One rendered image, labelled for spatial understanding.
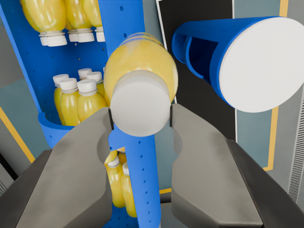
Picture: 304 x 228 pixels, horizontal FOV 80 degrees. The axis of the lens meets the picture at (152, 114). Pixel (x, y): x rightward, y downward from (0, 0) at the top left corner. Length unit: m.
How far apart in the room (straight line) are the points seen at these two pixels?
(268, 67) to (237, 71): 0.09
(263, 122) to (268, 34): 1.62
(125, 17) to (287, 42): 0.46
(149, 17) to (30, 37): 1.12
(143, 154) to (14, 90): 1.61
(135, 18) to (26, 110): 1.69
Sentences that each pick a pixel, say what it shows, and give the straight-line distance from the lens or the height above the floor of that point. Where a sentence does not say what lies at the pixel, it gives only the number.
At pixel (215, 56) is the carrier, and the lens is 0.62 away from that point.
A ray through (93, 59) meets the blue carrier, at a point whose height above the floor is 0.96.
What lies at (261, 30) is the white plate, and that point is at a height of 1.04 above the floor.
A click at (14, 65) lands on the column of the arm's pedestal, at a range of 1.36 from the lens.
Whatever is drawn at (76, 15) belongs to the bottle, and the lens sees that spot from 0.48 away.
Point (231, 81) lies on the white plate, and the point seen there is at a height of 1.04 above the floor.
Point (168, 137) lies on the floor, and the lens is 1.88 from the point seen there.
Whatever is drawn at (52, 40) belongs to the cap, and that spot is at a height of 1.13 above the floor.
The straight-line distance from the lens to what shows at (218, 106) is 1.68.
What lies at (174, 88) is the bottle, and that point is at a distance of 0.15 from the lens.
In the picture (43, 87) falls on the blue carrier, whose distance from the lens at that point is 0.56.
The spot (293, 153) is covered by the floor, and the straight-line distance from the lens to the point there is 2.65.
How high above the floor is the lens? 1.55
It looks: 64 degrees down
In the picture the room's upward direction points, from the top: 171 degrees clockwise
